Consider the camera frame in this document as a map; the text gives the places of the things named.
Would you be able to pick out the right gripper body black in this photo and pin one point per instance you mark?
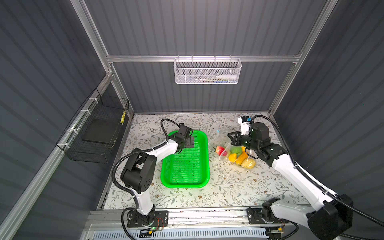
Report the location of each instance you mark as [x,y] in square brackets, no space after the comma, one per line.
[245,141]

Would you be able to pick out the white wire wall basket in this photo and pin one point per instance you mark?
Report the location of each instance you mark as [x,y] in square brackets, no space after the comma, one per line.
[202,71]

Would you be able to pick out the red apple slice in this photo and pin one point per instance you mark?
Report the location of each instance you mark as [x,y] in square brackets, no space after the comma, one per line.
[221,151]

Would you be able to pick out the green plastic basket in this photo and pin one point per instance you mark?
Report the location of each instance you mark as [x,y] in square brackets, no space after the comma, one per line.
[191,168]

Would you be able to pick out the white tube in basket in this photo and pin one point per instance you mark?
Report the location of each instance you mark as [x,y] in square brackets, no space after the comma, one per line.
[226,78]

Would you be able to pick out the small yellow lemon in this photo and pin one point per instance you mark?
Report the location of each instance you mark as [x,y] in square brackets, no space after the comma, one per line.
[233,157]

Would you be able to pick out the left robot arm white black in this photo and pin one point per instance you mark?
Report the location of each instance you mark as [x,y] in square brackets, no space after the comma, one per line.
[134,172]

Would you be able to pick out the orange carrot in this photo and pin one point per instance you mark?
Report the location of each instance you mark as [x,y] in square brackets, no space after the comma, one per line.
[241,158]

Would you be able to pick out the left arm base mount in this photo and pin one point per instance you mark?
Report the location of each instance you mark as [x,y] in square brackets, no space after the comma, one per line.
[147,217]

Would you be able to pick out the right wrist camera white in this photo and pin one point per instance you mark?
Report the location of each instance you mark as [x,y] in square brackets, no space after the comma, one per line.
[245,122]

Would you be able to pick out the clear zip top bag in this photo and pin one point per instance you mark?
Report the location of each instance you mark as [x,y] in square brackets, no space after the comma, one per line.
[223,140]

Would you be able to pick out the green apple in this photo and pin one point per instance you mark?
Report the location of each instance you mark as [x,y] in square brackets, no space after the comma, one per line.
[237,150]

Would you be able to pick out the black wire wall basket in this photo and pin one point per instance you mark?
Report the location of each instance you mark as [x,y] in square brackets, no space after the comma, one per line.
[95,134]

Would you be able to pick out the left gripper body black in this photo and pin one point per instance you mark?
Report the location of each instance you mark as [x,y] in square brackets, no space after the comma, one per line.
[173,137]

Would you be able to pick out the yellow tag on basket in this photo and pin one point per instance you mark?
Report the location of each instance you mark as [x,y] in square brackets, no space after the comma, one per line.
[123,117]

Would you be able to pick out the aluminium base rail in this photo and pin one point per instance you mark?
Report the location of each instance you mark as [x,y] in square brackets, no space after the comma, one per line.
[213,217]

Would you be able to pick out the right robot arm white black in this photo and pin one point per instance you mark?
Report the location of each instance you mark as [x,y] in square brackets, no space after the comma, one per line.
[327,218]

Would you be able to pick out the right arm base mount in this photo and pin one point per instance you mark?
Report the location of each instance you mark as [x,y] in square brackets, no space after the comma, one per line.
[260,215]

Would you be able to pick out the yellow corn piece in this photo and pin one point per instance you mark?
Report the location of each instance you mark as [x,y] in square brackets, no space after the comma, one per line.
[248,163]

